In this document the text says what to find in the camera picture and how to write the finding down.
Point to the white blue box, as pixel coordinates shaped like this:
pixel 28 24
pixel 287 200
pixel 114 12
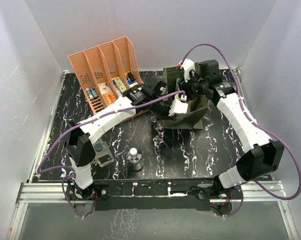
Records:
pixel 133 83

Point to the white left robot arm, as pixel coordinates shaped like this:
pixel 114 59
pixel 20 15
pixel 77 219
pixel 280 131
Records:
pixel 83 138

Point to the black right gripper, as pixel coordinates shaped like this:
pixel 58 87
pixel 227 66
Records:
pixel 184 86

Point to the small silver cap bottle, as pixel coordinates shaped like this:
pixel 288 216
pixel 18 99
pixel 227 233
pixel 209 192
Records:
pixel 135 159

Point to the green white small box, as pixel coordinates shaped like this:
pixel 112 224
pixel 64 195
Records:
pixel 119 85

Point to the orange plastic file organizer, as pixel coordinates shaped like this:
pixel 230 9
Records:
pixel 99 64

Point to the orange white snack packet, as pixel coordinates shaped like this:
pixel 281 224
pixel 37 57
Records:
pixel 106 93

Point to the black front mounting rail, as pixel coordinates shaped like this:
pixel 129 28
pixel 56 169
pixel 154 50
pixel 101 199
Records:
pixel 147 194

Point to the small vials set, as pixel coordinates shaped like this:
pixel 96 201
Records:
pixel 92 94

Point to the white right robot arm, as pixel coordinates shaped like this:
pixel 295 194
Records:
pixel 262 155

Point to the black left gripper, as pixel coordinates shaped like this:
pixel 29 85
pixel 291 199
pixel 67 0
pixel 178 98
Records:
pixel 166 115

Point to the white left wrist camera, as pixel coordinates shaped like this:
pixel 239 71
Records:
pixel 179 106

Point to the clear twin bottle pack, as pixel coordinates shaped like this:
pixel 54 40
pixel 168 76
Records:
pixel 103 155

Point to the green canvas bag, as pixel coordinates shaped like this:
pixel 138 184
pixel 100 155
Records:
pixel 197 108

